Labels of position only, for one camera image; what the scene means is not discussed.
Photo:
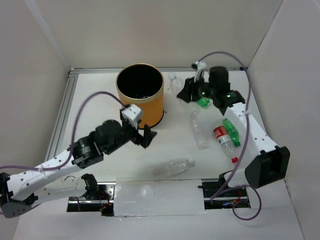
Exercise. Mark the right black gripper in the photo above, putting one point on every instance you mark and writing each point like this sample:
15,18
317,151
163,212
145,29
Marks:
185,94

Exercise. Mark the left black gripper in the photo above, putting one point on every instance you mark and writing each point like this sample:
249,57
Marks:
144,141

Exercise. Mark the clear bottle white cap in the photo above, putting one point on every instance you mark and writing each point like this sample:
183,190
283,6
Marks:
191,111
176,83

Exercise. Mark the clear bottle front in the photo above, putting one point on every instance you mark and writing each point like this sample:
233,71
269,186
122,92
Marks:
173,167

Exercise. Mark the green bottle under right arm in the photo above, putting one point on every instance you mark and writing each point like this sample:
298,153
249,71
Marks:
232,132

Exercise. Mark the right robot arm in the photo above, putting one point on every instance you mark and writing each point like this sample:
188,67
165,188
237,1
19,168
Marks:
267,162

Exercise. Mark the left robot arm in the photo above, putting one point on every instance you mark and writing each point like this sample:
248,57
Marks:
20,193

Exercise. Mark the orange cylindrical bin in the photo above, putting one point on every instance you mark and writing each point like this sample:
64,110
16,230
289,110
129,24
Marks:
143,85

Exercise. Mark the small green soda bottle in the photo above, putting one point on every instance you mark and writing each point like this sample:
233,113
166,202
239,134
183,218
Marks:
204,102

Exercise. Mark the red label red cap bottle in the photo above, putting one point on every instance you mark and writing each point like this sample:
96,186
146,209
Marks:
226,143

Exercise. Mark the shiny white tape sheet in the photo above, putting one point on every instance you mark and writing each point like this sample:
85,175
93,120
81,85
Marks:
158,198

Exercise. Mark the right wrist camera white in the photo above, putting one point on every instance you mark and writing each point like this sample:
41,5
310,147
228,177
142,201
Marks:
200,67

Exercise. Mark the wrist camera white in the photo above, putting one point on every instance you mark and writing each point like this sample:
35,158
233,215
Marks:
200,67
133,114

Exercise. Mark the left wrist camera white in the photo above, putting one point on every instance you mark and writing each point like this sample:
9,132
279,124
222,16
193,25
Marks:
133,114

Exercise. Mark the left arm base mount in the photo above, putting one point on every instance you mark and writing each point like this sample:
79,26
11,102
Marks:
102,202

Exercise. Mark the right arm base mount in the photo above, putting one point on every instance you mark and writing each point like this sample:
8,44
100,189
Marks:
225,199

